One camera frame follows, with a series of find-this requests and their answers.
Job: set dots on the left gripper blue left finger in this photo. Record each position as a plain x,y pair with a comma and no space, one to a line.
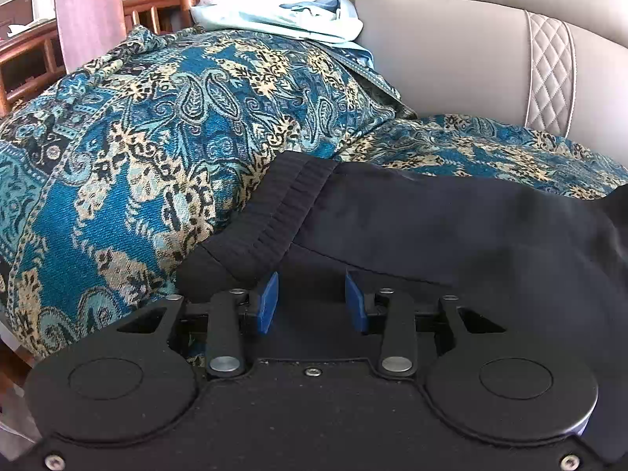
236,315

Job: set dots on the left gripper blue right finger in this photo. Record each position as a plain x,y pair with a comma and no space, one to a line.
389,312

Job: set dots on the black pants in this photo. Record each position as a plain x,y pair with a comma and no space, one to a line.
544,264

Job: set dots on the blue paisley sofa throw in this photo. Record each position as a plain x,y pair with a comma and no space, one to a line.
116,172

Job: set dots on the light blue folded clothes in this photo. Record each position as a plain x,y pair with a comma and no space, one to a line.
333,23

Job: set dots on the wooden furniture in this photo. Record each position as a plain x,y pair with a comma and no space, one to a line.
44,40

